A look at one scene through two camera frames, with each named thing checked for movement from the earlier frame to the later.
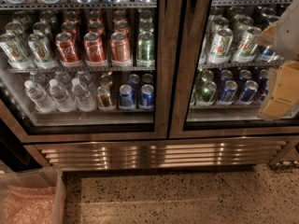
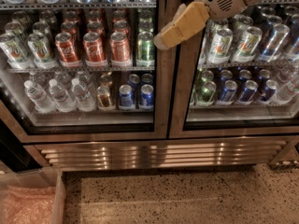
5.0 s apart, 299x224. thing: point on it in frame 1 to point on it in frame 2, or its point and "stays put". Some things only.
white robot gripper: x=288 y=35 to x=221 y=2
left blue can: x=126 y=95 stays put
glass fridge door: x=84 y=63 stays put
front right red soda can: x=121 y=49 stays put
